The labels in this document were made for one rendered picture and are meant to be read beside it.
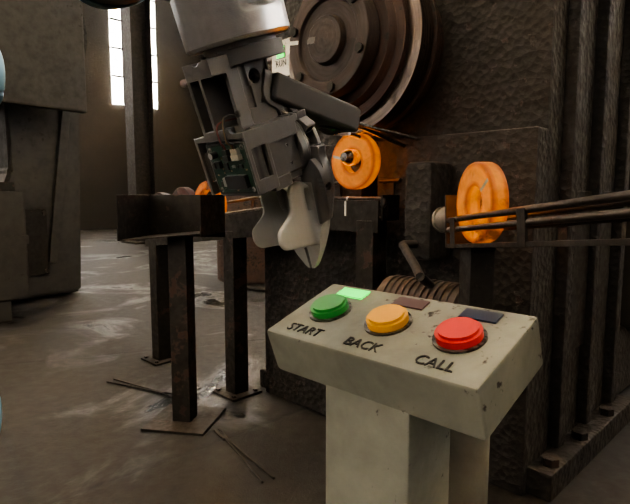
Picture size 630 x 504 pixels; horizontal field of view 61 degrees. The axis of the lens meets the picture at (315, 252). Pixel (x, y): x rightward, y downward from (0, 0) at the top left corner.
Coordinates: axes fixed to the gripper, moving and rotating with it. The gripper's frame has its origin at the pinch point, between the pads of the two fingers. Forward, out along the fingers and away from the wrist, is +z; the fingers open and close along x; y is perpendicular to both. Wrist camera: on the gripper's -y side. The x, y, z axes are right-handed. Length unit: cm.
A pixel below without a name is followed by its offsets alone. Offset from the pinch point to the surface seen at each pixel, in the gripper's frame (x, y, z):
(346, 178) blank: -62, -73, 16
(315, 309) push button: -0.3, 1.7, 5.7
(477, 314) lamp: 14.7, -3.7, 6.6
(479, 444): 9.3, -8.5, 27.5
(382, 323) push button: 8.2, 1.6, 5.8
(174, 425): -105, -18, 76
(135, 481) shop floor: -85, 4, 69
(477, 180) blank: -12, -54, 11
